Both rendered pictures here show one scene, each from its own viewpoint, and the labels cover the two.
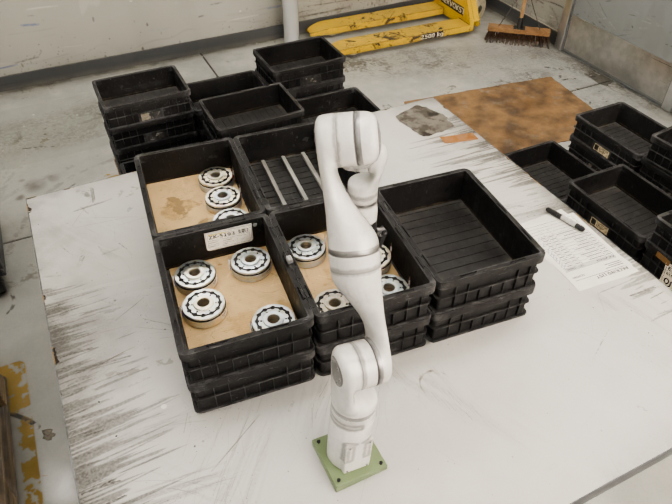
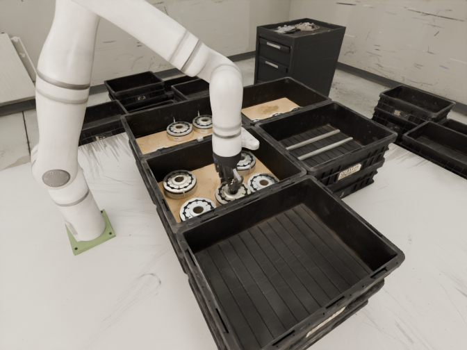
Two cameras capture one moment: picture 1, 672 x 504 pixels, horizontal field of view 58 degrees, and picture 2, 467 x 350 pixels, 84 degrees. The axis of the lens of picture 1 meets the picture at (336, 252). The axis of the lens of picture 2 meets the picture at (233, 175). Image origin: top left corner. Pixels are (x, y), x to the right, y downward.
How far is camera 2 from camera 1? 134 cm
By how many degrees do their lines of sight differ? 58
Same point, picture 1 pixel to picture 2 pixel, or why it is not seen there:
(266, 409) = (136, 188)
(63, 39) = (454, 83)
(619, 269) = not seen: outside the picture
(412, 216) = (320, 230)
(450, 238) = (298, 267)
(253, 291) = not seen: hidden behind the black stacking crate
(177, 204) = (272, 109)
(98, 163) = not seen: hidden behind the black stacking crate
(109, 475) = (109, 144)
